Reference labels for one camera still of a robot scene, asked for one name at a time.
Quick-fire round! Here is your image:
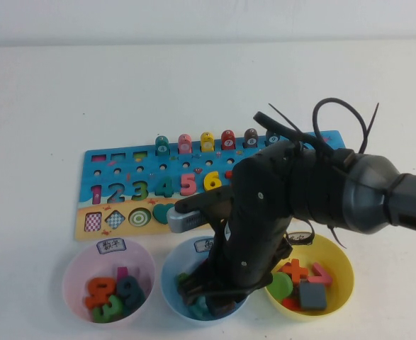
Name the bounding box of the orange wooden plus sign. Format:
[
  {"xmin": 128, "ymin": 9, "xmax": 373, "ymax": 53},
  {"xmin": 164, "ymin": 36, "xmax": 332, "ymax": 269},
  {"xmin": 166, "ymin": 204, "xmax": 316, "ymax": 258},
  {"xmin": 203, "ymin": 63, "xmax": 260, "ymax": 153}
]
[{"xmin": 280, "ymin": 258, "xmax": 308, "ymax": 284}]

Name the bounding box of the black zip tie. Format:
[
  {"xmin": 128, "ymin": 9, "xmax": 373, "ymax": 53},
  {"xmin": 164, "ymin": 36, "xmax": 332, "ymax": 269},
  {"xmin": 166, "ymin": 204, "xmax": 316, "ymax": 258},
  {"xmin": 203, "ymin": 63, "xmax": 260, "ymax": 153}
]
[
  {"xmin": 267, "ymin": 102, "xmax": 336, "ymax": 157},
  {"xmin": 361, "ymin": 102, "xmax": 380, "ymax": 154}
]

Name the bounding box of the white label reading 数字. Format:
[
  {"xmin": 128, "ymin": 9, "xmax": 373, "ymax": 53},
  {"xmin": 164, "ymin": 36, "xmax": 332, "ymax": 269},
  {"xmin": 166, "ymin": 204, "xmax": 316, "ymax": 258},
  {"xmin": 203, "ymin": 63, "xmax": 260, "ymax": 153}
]
[{"xmin": 96, "ymin": 239, "xmax": 128, "ymax": 254}]

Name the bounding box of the blue plastic bowl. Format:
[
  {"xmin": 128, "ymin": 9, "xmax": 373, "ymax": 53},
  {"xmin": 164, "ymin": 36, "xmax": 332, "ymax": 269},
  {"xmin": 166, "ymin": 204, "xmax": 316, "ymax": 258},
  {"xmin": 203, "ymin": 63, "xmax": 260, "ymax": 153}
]
[{"xmin": 160, "ymin": 236, "xmax": 251, "ymax": 324}]

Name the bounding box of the teal wooden number 4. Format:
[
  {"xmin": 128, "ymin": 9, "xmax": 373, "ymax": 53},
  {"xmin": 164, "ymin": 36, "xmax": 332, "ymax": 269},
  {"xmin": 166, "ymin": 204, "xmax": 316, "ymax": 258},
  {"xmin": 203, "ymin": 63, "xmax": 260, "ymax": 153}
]
[{"xmin": 154, "ymin": 176, "xmax": 176, "ymax": 199}]

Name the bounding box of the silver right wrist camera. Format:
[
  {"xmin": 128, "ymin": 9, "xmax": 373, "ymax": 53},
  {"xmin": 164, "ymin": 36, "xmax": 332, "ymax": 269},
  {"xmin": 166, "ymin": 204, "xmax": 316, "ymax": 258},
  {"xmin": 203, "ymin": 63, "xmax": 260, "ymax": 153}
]
[{"xmin": 167, "ymin": 187, "xmax": 234, "ymax": 234}]

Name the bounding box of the teal fish peg number 4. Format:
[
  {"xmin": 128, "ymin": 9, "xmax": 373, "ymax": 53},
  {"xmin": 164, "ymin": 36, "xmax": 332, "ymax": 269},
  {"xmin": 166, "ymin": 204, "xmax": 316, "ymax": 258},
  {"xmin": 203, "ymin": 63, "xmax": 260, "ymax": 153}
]
[{"xmin": 154, "ymin": 135, "xmax": 170, "ymax": 157}]

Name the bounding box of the brown fish peg number 8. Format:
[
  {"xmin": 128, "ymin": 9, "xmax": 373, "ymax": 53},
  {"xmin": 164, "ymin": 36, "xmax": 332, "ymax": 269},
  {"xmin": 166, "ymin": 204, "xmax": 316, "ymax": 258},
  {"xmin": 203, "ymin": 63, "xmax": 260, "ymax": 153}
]
[{"xmin": 243, "ymin": 127, "xmax": 259, "ymax": 149}]

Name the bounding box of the white label reading 鱼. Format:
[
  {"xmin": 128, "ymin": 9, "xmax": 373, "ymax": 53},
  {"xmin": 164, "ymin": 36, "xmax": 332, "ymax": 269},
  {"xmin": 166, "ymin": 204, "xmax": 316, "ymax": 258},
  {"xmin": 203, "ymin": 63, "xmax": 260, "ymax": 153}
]
[{"xmin": 193, "ymin": 237, "xmax": 214, "ymax": 254}]

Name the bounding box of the green wooden number 3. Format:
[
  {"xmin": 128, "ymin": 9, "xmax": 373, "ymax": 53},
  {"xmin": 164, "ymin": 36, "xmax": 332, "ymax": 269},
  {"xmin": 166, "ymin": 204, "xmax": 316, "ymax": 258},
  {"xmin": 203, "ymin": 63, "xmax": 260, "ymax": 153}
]
[{"xmin": 93, "ymin": 294, "xmax": 129, "ymax": 324}]

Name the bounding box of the red fish peg number 7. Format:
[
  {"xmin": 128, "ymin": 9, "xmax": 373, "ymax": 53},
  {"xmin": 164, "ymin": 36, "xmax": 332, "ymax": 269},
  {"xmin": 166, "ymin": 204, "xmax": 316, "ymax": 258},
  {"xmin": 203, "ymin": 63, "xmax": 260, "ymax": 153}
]
[{"xmin": 220, "ymin": 129, "xmax": 237, "ymax": 151}]

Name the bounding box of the red wooden piece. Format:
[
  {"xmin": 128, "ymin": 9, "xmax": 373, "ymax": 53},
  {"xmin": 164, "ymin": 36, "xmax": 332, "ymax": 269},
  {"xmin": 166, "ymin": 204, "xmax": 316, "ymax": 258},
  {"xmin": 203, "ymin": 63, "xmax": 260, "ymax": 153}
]
[{"xmin": 281, "ymin": 297, "xmax": 300, "ymax": 312}]

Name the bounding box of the black camera cable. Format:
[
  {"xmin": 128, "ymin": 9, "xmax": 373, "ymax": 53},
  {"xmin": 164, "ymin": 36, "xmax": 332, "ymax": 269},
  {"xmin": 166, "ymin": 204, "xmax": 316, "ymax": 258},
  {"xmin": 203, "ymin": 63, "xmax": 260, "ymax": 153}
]
[{"xmin": 312, "ymin": 97, "xmax": 369, "ymax": 157}]

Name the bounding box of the yellow wooden number 6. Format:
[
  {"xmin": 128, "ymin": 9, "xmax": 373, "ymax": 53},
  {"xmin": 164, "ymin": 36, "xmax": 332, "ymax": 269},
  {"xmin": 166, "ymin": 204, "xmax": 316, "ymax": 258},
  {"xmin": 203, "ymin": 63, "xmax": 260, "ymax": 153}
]
[{"xmin": 203, "ymin": 171, "xmax": 223, "ymax": 193}]

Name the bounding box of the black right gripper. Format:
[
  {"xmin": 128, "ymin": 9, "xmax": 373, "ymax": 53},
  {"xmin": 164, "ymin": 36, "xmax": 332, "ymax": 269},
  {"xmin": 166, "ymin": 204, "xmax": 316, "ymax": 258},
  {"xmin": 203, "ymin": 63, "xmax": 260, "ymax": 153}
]
[{"xmin": 177, "ymin": 144, "xmax": 301, "ymax": 305}]

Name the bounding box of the pink plastic bowl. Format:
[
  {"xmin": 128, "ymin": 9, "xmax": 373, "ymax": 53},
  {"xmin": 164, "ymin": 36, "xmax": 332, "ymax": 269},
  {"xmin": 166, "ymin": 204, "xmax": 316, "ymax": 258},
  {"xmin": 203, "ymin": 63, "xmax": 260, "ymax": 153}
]
[{"xmin": 61, "ymin": 237, "xmax": 157, "ymax": 324}]

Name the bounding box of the dark grey wooden square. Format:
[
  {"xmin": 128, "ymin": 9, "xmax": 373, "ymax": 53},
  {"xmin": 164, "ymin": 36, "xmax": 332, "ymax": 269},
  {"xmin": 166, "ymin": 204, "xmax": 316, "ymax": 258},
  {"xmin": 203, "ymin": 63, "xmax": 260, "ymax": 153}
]
[{"xmin": 298, "ymin": 282, "xmax": 327, "ymax": 312}]

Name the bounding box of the pink fish peg number 5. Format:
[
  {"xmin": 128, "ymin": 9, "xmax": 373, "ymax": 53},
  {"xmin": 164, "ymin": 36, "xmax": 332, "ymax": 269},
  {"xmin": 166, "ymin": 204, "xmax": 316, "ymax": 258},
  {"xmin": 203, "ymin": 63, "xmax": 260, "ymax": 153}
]
[{"xmin": 177, "ymin": 133, "xmax": 193, "ymax": 155}]

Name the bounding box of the teal fish number 2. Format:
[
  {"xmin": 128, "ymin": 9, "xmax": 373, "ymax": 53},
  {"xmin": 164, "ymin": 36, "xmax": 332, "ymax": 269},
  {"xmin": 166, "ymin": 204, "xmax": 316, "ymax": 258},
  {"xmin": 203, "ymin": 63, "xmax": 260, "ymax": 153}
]
[{"xmin": 188, "ymin": 296, "xmax": 209, "ymax": 320}]

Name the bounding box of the yellow fish peg number 6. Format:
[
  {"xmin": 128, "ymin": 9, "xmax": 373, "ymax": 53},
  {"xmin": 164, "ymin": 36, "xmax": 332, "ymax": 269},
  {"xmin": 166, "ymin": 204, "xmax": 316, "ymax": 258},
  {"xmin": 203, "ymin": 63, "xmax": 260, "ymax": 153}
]
[{"xmin": 200, "ymin": 132, "xmax": 215, "ymax": 154}]

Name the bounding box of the pink wooden number 5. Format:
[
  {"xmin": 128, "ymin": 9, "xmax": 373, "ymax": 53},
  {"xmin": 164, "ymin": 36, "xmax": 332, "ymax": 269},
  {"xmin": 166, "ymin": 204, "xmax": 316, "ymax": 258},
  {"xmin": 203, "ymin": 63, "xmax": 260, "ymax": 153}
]
[{"xmin": 179, "ymin": 172, "xmax": 198, "ymax": 197}]

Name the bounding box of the colourful wooden puzzle board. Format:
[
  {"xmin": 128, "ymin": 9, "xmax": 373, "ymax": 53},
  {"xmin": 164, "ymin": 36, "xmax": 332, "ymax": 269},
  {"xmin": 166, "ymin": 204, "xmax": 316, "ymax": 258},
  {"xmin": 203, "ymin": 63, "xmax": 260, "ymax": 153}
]
[{"xmin": 74, "ymin": 130, "xmax": 347, "ymax": 242}]

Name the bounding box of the slate wooden number 9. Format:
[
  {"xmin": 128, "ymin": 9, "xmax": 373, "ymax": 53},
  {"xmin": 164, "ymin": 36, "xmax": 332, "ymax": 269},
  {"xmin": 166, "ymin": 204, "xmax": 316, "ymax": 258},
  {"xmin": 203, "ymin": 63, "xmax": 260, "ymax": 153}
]
[{"xmin": 116, "ymin": 275, "xmax": 147, "ymax": 313}]

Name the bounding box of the teal wooden heart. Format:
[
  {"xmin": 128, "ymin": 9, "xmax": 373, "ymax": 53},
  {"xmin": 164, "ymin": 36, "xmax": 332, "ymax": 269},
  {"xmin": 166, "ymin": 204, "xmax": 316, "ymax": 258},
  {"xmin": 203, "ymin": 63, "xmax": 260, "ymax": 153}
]
[{"xmin": 152, "ymin": 203, "xmax": 177, "ymax": 226}]

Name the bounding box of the yellow plastic bowl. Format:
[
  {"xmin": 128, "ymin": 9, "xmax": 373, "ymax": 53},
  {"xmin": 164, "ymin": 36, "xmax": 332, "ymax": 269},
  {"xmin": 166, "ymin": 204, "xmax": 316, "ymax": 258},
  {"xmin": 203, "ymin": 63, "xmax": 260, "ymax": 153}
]
[{"xmin": 264, "ymin": 232, "xmax": 355, "ymax": 323}]

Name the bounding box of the pink wooden greater-than sign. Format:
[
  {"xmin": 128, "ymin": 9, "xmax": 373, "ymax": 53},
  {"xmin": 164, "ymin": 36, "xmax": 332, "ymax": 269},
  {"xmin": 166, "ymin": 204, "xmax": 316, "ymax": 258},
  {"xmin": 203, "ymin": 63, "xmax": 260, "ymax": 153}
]
[{"xmin": 307, "ymin": 262, "xmax": 334, "ymax": 288}]

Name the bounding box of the white label reading 其它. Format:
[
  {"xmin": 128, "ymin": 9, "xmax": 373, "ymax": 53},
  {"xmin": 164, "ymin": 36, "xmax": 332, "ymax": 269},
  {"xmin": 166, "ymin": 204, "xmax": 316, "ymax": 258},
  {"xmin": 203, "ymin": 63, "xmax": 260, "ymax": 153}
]
[{"xmin": 287, "ymin": 232, "xmax": 313, "ymax": 246}]

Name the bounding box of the green wooden circle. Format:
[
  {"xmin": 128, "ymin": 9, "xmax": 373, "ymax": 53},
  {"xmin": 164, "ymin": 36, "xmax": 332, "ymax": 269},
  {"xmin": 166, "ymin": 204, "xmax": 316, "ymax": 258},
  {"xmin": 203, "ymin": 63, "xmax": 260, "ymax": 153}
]
[{"xmin": 266, "ymin": 272, "xmax": 294, "ymax": 303}]

